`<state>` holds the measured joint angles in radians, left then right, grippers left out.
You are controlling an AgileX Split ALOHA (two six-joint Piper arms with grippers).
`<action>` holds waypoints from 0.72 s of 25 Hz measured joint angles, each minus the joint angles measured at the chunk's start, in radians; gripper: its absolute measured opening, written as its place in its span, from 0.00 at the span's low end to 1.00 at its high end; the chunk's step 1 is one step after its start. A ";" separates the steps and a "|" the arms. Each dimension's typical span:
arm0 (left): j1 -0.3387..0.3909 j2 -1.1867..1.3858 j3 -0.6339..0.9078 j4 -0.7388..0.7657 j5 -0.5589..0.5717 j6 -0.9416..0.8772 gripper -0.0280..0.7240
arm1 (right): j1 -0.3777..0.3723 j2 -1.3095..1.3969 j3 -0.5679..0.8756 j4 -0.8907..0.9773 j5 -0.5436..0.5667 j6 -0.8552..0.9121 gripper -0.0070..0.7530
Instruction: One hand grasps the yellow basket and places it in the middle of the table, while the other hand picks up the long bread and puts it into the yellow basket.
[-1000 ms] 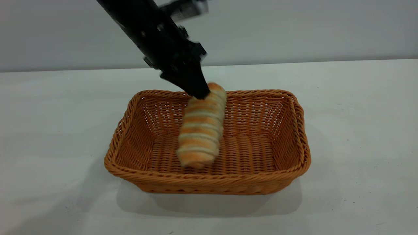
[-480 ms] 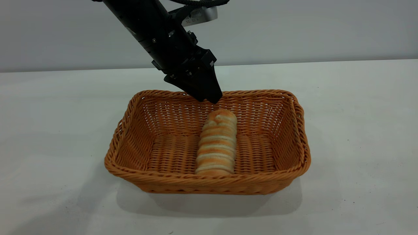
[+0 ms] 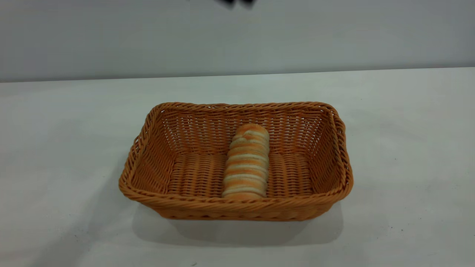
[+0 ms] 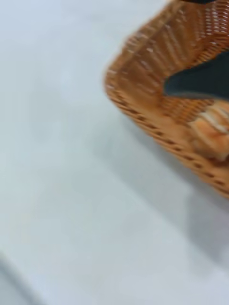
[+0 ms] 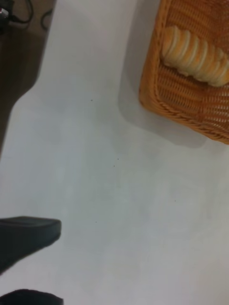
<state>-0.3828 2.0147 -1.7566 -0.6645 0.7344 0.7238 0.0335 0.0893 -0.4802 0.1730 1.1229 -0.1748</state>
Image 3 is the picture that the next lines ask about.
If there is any orange woven wicker basket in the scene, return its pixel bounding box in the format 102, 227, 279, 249
119, 101, 354, 222

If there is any striped long bread roll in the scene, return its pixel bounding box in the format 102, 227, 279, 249
222, 123, 270, 201

